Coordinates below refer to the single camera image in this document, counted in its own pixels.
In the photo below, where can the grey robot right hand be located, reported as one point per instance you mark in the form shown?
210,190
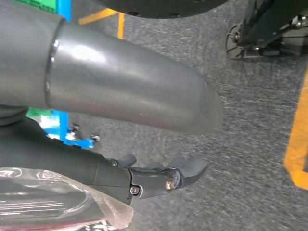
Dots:
120,76

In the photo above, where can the blue metal shelf rack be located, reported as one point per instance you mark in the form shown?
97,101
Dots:
63,124

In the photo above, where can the yellow floor tape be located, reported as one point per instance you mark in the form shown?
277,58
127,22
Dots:
120,24
298,140

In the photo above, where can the clear plastic film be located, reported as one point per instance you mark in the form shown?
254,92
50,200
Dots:
47,201

